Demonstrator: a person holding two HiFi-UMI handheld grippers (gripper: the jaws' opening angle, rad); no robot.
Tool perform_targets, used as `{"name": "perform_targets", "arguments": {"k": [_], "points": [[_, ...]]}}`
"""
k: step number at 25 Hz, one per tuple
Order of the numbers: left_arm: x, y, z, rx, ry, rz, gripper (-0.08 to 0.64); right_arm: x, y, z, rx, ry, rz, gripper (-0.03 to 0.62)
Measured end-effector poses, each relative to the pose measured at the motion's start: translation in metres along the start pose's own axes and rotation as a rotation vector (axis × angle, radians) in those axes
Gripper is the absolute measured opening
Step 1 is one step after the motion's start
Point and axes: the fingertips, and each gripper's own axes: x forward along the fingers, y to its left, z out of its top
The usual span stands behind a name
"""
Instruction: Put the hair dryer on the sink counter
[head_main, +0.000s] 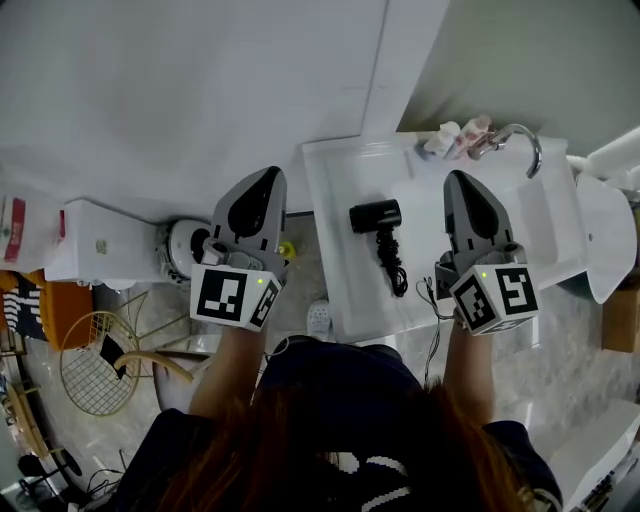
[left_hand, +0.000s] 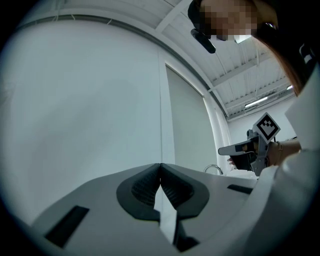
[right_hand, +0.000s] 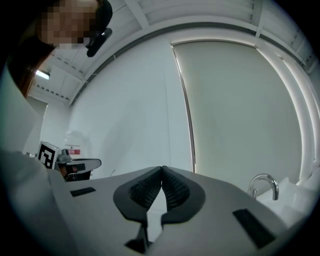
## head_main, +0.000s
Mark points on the person's right forearm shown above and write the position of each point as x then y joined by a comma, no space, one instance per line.
467,375

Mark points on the white water dispenser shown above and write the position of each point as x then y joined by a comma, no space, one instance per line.
115,245

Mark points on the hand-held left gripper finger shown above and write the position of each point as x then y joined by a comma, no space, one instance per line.
272,220

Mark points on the pink patterned bottle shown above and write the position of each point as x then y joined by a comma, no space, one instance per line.
470,135

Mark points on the white round appliance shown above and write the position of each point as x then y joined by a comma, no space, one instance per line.
182,245

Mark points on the person's dark navy shirt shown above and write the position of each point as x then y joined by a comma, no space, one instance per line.
340,380

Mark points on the person's left forearm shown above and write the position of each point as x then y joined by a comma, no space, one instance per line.
225,370

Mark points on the white clog shoe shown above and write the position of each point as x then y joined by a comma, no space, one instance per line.
319,317

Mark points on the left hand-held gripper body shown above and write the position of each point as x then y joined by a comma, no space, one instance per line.
222,297

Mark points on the white curved tube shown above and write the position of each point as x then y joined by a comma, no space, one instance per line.
615,152

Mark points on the white toilet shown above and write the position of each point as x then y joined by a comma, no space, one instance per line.
605,235

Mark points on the small yellow bottle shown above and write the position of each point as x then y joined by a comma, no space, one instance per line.
287,251

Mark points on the gold frame brown seat chair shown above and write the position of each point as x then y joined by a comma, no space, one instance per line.
150,357

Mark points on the white furniture edge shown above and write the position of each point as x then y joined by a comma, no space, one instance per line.
605,475

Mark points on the orange cloth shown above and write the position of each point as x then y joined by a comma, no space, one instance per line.
65,315

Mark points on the black white striped cloth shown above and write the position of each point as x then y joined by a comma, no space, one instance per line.
22,310

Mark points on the wooden shelf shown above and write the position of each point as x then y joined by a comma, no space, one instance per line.
25,415

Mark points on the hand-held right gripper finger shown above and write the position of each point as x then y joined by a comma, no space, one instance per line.
462,235

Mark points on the white bathroom sink countertop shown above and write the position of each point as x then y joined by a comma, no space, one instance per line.
340,280

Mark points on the chrome faucet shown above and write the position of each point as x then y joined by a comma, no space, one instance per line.
530,145

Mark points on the clear water jug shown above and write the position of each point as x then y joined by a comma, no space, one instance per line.
30,235

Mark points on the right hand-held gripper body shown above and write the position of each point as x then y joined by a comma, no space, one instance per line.
515,295

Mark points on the white pump bottle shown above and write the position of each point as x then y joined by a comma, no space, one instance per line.
442,140

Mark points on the flat black item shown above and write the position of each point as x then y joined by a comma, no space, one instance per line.
112,352

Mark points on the cardboard box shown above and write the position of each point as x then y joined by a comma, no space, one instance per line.
622,320

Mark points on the black hair dryer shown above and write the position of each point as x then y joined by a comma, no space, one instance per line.
375,216

